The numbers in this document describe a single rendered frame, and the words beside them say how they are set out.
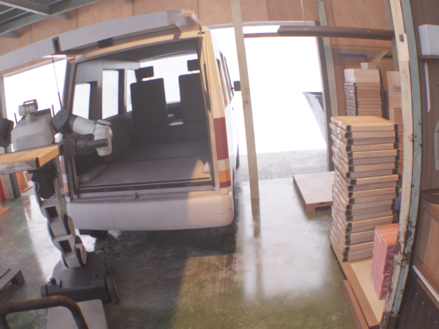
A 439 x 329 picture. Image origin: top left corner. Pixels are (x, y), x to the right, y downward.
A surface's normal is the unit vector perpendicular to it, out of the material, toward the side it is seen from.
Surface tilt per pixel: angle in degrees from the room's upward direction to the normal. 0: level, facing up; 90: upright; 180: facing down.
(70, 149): 90
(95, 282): 45
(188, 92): 93
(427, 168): 90
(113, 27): 106
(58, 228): 111
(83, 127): 80
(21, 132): 61
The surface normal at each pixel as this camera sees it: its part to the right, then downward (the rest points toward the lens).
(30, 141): 0.31, 0.47
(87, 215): -0.12, 0.22
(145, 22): 0.04, 0.51
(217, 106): 0.24, -0.04
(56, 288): 0.16, -0.54
